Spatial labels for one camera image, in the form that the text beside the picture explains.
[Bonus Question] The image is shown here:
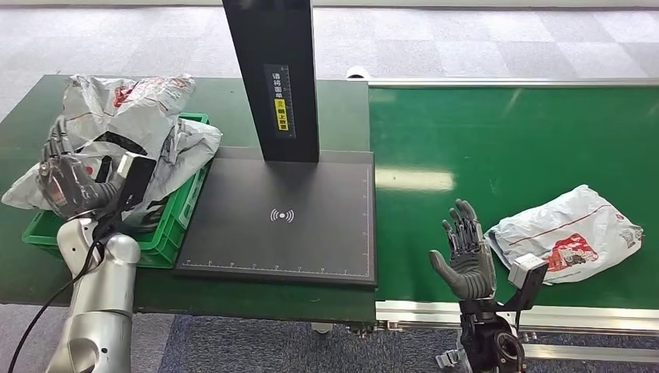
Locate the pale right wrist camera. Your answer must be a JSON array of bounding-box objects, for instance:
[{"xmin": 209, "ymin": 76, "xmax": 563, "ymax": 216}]
[{"xmin": 507, "ymin": 253, "xmax": 550, "ymax": 313}]

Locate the black scanner base plate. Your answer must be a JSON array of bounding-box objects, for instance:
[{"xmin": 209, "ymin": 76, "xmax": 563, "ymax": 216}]
[{"xmin": 175, "ymin": 145, "xmax": 378, "ymax": 288}]

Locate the dark green table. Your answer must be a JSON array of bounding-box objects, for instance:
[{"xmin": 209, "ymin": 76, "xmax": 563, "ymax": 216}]
[{"xmin": 0, "ymin": 73, "xmax": 378, "ymax": 326}]

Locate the black and yellow column sticker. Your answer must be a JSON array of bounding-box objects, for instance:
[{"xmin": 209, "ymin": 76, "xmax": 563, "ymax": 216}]
[{"xmin": 263, "ymin": 63, "xmax": 297, "ymax": 139}]

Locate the green plastic crate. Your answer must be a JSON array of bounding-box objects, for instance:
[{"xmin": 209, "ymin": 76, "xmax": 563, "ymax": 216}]
[{"xmin": 21, "ymin": 112, "xmax": 219, "ymax": 270}]

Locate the grey crumpled mailer package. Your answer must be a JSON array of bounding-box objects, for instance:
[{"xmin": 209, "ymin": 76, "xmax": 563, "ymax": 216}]
[{"xmin": 120, "ymin": 117, "xmax": 224, "ymax": 235}]

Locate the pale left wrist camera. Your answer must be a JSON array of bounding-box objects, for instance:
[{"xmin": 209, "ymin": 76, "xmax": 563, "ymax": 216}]
[{"xmin": 95, "ymin": 152, "xmax": 158, "ymax": 213}]

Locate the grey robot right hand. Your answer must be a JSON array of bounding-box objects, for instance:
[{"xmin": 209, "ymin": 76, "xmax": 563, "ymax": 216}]
[{"xmin": 428, "ymin": 199, "xmax": 498, "ymax": 302}]

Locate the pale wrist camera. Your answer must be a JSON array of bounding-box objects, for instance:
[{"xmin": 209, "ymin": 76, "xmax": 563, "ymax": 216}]
[
  {"xmin": 95, "ymin": 152, "xmax": 158, "ymax": 213},
  {"xmin": 507, "ymin": 253, "xmax": 550, "ymax": 313}
]

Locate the aluminium conveyor frame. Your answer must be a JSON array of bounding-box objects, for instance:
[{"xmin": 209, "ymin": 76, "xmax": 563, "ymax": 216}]
[{"xmin": 368, "ymin": 75, "xmax": 659, "ymax": 364}]

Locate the black scanner column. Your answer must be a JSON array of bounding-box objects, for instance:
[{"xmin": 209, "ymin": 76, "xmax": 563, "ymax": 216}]
[{"xmin": 221, "ymin": 0, "xmax": 321, "ymax": 164}]

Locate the white mailer with red print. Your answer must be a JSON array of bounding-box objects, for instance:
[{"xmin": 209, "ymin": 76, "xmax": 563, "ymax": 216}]
[{"xmin": 484, "ymin": 184, "xmax": 645, "ymax": 285}]

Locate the green conveyor belt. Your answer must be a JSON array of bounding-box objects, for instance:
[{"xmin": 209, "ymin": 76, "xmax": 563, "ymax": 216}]
[{"xmin": 368, "ymin": 85, "xmax": 659, "ymax": 311}]

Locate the metal conveyor leg bracket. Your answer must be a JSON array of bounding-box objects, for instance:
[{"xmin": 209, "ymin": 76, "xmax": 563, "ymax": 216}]
[{"xmin": 436, "ymin": 349, "xmax": 465, "ymax": 369}]

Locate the white mailer with black letters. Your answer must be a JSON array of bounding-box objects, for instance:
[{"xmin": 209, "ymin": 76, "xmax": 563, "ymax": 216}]
[{"xmin": 1, "ymin": 73, "xmax": 197, "ymax": 213}]

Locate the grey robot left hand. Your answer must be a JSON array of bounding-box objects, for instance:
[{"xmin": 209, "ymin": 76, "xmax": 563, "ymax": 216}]
[{"xmin": 37, "ymin": 116, "xmax": 125, "ymax": 221}]

